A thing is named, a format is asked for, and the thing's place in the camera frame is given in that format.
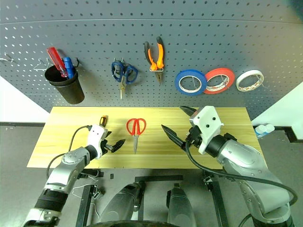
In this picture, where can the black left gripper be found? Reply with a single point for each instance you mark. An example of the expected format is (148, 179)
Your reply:
(106, 145)

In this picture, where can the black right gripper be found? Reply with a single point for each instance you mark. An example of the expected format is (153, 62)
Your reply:
(194, 137)

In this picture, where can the blue tape roll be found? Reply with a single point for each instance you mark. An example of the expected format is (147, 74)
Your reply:
(180, 82)

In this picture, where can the orange and black needle-nose pliers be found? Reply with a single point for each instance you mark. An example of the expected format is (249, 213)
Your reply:
(159, 56)

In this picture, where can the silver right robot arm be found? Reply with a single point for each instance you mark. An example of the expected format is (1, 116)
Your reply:
(248, 170)

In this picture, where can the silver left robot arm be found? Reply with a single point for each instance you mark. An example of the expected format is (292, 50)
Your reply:
(64, 170)

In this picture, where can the grey pegboard wall panel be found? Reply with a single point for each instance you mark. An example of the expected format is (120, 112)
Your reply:
(151, 35)

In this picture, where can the black and orange screwdriver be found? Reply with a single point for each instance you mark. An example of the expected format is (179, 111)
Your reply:
(103, 120)

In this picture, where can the small black floor piece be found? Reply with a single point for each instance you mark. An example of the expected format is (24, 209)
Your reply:
(111, 176)

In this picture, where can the silver double-prong pegboard hook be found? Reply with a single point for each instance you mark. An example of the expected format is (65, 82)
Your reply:
(194, 82)

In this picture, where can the dark grey rounded shape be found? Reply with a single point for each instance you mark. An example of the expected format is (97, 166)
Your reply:
(123, 203)
(180, 205)

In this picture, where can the black plastic cup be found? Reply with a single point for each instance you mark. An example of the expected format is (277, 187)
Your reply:
(68, 92)

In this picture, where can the red tape roll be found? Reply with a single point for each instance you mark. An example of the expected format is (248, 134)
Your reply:
(227, 75)

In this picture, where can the white tape roll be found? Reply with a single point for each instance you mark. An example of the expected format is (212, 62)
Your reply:
(241, 81)

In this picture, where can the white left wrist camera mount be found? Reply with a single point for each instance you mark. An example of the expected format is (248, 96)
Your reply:
(95, 134)

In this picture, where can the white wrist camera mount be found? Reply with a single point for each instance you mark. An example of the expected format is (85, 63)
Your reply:
(95, 134)
(208, 123)

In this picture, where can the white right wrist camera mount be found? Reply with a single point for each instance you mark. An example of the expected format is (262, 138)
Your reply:
(208, 123)

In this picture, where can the black metal table frame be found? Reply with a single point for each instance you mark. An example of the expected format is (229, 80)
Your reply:
(158, 178)

